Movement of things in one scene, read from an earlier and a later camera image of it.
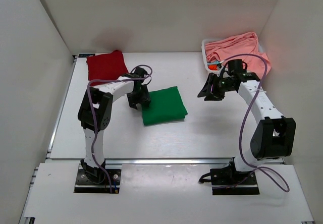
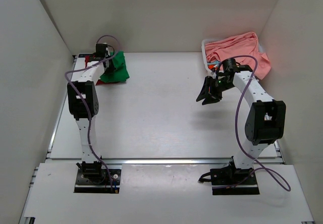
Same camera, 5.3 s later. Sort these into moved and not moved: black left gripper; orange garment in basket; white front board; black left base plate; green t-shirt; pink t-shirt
Moved: green t-shirt; black left gripper
Not moved: pink t-shirt; white front board; orange garment in basket; black left base plate
